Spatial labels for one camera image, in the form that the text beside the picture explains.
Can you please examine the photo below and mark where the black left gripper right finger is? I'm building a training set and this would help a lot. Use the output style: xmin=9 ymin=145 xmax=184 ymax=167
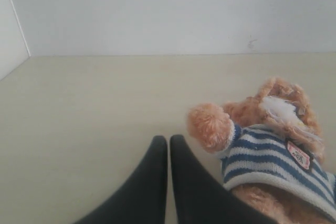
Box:
xmin=170 ymin=135 xmax=276 ymax=224

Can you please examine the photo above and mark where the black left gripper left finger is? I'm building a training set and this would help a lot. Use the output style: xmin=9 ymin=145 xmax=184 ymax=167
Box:
xmin=76 ymin=135 xmax=167 ymax=224

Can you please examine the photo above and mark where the tan teddy bear striped shirt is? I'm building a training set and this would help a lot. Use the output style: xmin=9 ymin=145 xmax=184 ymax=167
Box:
xmin=186 ymin=77 xmax=335 ymax=223

